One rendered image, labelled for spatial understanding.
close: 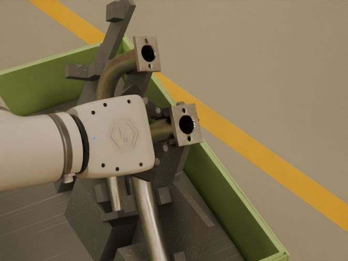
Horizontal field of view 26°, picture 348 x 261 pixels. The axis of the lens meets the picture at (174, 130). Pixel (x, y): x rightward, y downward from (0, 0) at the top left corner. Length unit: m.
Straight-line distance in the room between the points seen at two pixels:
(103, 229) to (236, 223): 0.22
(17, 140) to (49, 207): 0.50
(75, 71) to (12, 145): 0.52
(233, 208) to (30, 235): 0.36
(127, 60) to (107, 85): 0.08
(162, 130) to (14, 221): 0.42
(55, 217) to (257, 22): 2.02
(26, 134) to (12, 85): 0.62
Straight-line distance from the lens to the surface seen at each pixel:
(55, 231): 1.34
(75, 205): 1.32
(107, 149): 0.95
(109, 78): 1.22
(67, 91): 1.56
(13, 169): 0.88
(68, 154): 0.91
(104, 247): 1.26
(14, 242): 1.34
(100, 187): 1.24
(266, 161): 2.62
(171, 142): 1.01
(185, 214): 1.12
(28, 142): 0.89
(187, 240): 1.13
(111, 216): 1.22
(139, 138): 0.97
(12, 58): 3.09
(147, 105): 1.01
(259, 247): 1.23
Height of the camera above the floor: 1.89
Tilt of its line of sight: 44 degrees down
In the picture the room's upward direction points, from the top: straight up
